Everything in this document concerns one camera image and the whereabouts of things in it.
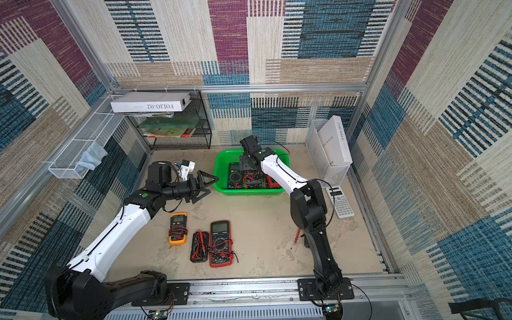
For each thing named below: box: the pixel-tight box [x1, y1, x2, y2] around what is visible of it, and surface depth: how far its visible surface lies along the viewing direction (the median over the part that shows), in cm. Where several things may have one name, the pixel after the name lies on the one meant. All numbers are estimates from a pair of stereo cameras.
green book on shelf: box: [139, 116, 200, 138], surface depth 101 cm
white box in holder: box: [317, 115, 353, 167], surface depth 96 cm
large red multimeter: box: [208, 220, 239, 268], surface depth 83 cm
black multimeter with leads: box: [190, 229, 210, 264], surface depth 83 cm
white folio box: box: [110, 92, 192, 113], surface depth 81 cm
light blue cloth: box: [75, 141, 108, 175], surface depth 70 cm
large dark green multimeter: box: [227, 162, 244, 190], surface depth 105 cm
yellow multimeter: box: [168, 212, 188, 246], surface depth 87 cm
